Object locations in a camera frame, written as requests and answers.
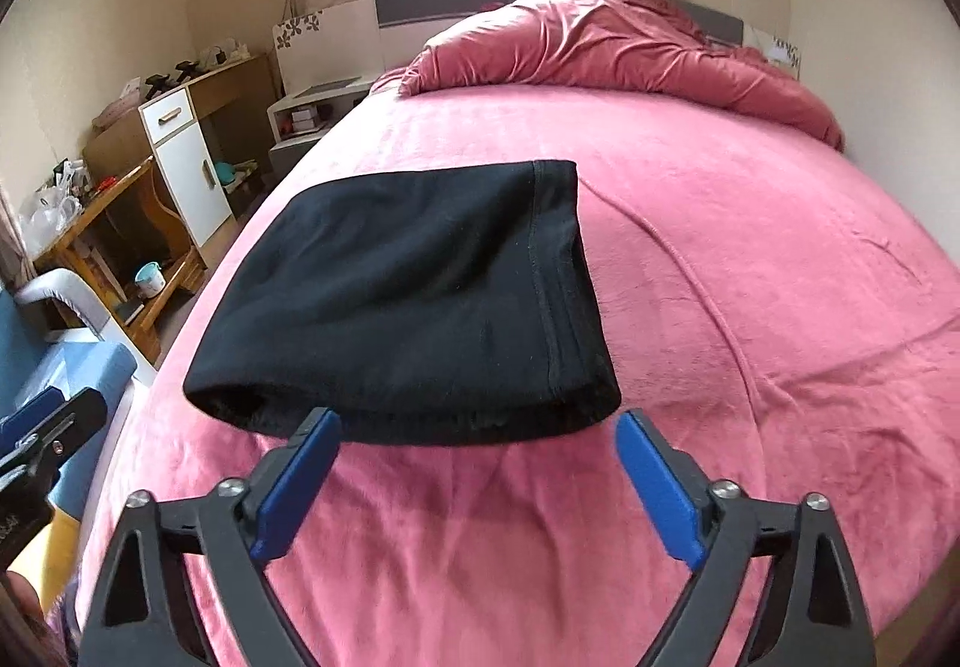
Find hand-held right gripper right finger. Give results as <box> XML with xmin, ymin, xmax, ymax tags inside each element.
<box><xmin>615</xmin><ymin>410</ymin><xmax>878</xmax><ymax>667</ymax></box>

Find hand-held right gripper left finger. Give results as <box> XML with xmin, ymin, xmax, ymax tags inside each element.
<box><xmin>75</xmin><ymin>407</ymin><xmax>344</xmax><ymax>667</ymax></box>

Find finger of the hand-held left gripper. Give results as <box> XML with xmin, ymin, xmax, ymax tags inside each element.
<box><xmin>0</xmin><ymin>386</ymin><xmax>107</xmax><ymax>488</ymax></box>

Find black pants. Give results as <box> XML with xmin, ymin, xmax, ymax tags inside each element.
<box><xmin>184</xmin><ymin>159</ymin><xmax>623</xmax><ymax>449</ymax></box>

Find person's left forearm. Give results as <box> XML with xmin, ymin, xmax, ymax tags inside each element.
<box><xmin>0</xmin><ymin>566</ymin><xmax>85</xmax><ymax>667</ymax></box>

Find blue chair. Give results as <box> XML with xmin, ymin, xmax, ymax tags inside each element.
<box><xmin>0</xmin><ymin>268</ymin><xmax>160</xmax><ymax>608</ymax></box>

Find teal cup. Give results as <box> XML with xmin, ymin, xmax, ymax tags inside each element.
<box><xmin>133</xmin><ymin>260</ymin><xmax>167</xmax><ymax>299</ymax></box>

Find pink bed sheet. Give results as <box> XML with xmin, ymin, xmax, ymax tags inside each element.
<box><xmin>75</xmin><ymin>78</ymin><xmax>960</xmax><ymax>667</ymax></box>

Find low wooden desk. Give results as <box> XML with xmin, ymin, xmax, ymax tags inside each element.
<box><xmin>31</xmin><ymin>155</ymin><xmax>207</xmax><ymax>357</ymax></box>

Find white plastic bag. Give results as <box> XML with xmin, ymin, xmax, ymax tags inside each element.
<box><xmin>16</xmin><ymin>185</ymin><xmax>82</xmax><ymax>252</ymax></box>

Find white cabinet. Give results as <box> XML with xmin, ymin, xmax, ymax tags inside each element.
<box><xmin>139</xmin><ymin>86</ymin><xmax>235</xmax><ymax>250</ymax></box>

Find tall wooden desk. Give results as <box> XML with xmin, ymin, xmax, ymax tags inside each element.
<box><xmin>82</xmin><ymin>52</ymin><xmax>280</xmax><ymax>188</ymax></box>

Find grey low shelf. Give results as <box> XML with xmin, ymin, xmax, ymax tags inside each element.
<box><xmin>267</xmin><ymin>76</ymin><xmax>372</xmax><ymax>182</ymax></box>

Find white printed box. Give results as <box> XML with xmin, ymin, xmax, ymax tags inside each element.
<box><xmin>752</xmin><ymin>28</ymin><xmax>802</xmax><ymax>72</ymax></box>

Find grey headboard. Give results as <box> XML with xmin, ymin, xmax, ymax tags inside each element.
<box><xmin>373</xmin><ymin>0</ymin><xmax>747</xmax><ymax>49</ymax></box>

